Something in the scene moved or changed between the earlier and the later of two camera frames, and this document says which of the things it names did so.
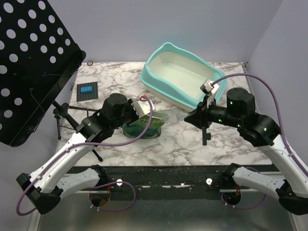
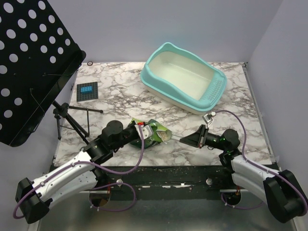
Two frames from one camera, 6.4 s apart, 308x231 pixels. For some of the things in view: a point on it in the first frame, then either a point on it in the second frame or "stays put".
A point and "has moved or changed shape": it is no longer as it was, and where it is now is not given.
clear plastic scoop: [168, 116] → [170, 135]
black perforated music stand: [38, 58] stays put
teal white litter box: [176, 76] stays put
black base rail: [192, 182] stays put
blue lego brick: [86, 89] stays put
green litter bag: [135, 129] has moved or changed shape
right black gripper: [203, 118] → [203, 136]
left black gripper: [130, 106] → [133, 126]
